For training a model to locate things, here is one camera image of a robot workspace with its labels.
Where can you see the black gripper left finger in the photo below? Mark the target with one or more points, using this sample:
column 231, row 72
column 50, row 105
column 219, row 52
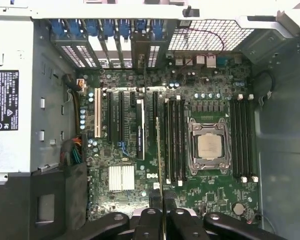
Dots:
column 152, row 225

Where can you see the RAM stick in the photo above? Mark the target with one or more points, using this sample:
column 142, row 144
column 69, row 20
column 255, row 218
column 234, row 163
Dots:
column 159, row 155

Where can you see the green motherboard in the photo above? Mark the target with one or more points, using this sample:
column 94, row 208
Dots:
column 215, row 195

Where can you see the CPU with metal top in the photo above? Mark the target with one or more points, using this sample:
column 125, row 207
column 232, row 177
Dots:
column 210, row 146

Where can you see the black graphics card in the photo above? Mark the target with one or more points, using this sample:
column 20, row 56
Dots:
column 140, row 130

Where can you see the silver coin battery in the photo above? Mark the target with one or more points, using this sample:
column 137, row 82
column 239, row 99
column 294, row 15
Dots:
column 238, row 208

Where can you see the silver finned heatsink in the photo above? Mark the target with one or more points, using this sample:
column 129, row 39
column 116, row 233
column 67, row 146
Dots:
column 121, row 178

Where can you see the silver power supply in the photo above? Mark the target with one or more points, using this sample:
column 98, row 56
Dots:
column 12, row 155

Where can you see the white expansion slot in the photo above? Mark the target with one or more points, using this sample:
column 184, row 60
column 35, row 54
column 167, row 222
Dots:
column 97, row 112

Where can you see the short black expansion slot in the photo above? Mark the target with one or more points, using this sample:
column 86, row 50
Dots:
column 132, row 98

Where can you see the blue card clip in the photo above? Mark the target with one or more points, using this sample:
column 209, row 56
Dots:
column 141, row 26
column 92, row 27
column 108, row 28
column 58, row 28
column 124, row 28
column 75, row 28
column 158, row 30

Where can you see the black plastic shroud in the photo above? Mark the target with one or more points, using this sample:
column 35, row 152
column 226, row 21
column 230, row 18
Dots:
column 72, row 190

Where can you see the metal socket cover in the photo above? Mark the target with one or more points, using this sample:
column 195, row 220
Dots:
column 210, row 165

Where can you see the black open PC case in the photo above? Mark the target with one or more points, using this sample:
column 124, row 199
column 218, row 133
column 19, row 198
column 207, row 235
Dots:
column 277, row 150

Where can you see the metal locking lever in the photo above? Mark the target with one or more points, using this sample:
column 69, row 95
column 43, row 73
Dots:
column 229, row 147
column 190, row 147

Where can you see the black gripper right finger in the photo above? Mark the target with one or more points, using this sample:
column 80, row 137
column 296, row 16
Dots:
column 180, row 225

